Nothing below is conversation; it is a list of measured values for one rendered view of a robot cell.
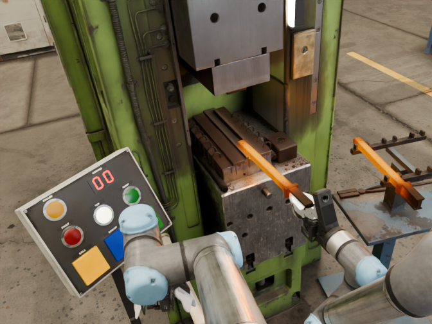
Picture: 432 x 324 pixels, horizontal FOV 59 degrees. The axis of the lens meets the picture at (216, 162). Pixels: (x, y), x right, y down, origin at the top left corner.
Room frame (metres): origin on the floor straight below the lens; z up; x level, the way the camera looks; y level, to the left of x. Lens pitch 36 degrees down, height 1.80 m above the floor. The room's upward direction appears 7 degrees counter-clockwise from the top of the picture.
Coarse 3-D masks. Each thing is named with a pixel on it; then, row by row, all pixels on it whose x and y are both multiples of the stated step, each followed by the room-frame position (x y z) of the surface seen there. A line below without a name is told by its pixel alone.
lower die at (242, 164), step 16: (224, 112) 1.49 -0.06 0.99; (208, 128) 1.38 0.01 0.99; (240, 128) 1.34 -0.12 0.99; (208, 144) 1.27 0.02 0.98; (224, 144) 1.24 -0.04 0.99; (256, 144) 1.21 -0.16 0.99; (224, 160) 1.15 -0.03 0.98; (240, 160) 1.12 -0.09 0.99; (224, 176) 1.09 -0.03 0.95; (240, 176) 1.11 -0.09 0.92
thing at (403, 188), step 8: (360, 144) 1.20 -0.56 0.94; (368, 152) 1.14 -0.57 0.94; (376, 160) 1.09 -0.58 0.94; (384, 168) 1.03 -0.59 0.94; (392, 176) 0.99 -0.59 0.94; (400, 184) 0.94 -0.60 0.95; (408, 184) 0.93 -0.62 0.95; (400, 192) 0.93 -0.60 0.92; (408, 192) 0.90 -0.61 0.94; (416, 192) 0.89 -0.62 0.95; (408, 200) 0.89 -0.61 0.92; (416, 200) 0.86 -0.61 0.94; (416, 208) 0.85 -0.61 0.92
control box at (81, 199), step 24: (96, 168) 0.88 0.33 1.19; (120, 168) 0.91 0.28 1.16; (48, 192) 0.80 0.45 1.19; (72, 192) 0.81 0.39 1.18; (96, 192) 0.83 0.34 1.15; (120, 192) 0.86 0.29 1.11; (144, 192) 0.89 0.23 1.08; (24, 216) 0.72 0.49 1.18; (48, 216) 0.74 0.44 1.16; (72, 216) 0.77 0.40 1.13; (48, 240) 0.70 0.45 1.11; (96, 240) 0.75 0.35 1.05; (72, 264) 0.68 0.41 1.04; (120, 264) 0.73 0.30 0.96; (72, 288) 0.64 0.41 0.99
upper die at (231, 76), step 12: (180, 60) 1.39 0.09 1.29; (240, 60) 1.12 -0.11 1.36; (252, 60) 1.14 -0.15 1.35; (264, 60) 1.15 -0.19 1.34; (192, 72) 1.27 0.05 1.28; (204, 72) 1.15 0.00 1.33; (216, 72) 1.10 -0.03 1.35; (228, 72) 1.11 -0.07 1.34; (240, 72) 1.12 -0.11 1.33; (252, 72) 1.14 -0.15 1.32; (264, 72) 1.15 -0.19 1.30; (204, 84) 1.17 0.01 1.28; (216, 84) 1.09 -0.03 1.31; (228, 84) 1.11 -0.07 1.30; (240, 84) 1.12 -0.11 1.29; (252, 84) 1.14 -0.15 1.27
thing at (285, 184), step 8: (240, 144) 1.20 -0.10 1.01; (248, 144) 1.19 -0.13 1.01; (248, 152) 1.13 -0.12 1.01; (256, 152) 1.12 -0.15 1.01; (256, 160) 1.07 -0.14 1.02; (264, 160) 1.07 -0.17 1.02; (264, 168) 1.02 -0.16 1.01; (272, 168) 1.01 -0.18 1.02; (272, 176) 0.98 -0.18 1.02; (280, 176) 0.96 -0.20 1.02; (280, 184) 0.93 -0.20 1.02; (288, 184) 0.91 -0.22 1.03; (296, 184) 0.90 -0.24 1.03; (288, 192) 0.88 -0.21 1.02; (296, 192) 0.86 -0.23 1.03; (304, 200) 0.82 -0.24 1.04
